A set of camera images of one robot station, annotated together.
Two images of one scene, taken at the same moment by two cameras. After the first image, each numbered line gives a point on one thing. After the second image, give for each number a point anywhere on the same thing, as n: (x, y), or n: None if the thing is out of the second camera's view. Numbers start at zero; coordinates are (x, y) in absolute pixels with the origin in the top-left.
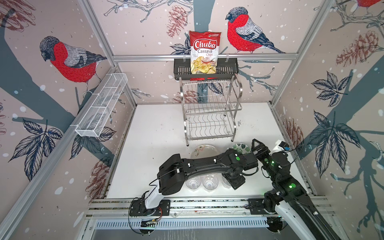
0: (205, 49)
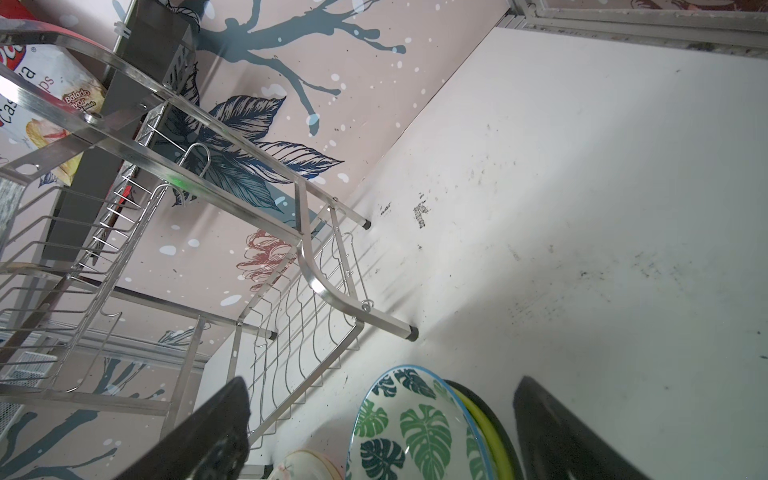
0: (52, 85)
